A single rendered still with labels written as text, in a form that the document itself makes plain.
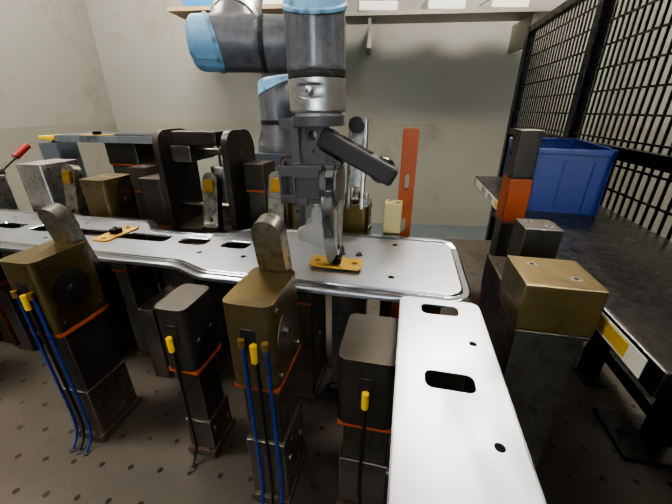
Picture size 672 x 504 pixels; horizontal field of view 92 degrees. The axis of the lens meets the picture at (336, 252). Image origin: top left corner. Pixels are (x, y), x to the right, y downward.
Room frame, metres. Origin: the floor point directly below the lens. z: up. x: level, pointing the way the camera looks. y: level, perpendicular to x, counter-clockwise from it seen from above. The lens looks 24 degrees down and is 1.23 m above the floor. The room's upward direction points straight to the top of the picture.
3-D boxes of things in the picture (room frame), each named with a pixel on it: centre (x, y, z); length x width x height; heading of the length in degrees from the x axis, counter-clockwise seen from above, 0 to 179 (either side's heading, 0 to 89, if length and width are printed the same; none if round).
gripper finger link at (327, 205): (0.45, 0.01, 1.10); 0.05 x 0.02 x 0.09; 168
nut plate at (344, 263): (0.47, 0.00, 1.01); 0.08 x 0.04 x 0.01; 78
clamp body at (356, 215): (0.69, -0.05, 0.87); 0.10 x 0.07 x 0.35; 168
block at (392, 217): (0.63, -0.11, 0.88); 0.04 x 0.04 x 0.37; 78
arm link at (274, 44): (0.58, 0.05, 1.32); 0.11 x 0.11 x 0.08; 3
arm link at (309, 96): (0.47, 0.02, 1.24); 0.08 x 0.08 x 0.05
